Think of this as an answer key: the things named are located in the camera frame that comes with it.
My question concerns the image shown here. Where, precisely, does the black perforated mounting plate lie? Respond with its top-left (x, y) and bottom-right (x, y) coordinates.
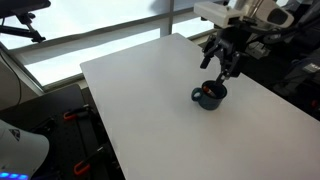
top-left (31, 109), bottom-right (111, 180)

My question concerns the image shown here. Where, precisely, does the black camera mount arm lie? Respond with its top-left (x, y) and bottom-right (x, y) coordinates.
top-left (0, 0), bottom-right (52, 44)

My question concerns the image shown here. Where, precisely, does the grey metal box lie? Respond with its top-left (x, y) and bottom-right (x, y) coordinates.
top-left (248, 41), bottom-right (271, 61)

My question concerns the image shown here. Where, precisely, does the black robot cart top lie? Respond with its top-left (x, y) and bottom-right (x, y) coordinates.
top-left (0, 83), bottom-right (126, 180)

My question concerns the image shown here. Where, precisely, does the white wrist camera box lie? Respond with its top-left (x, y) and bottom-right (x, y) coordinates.
top-left (193, 1), bottom-right (246, 28)

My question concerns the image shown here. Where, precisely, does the black clamp with orange handle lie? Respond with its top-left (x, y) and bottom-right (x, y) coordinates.
top-left (63, 104), bottom-right (93, 122)
top-left (73, 146), bottom-right (111, 176)

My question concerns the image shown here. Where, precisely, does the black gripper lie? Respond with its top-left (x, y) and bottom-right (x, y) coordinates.
top-left (199, 27), bottom-right (251, 88)

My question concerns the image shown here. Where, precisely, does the dark teal cup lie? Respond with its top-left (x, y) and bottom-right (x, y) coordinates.
top-left (190, 80), bottom-right (228, 111)

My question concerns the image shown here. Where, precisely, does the red capped marker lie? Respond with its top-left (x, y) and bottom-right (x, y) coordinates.
top-left (203, 85), bottom-right (218, 98)

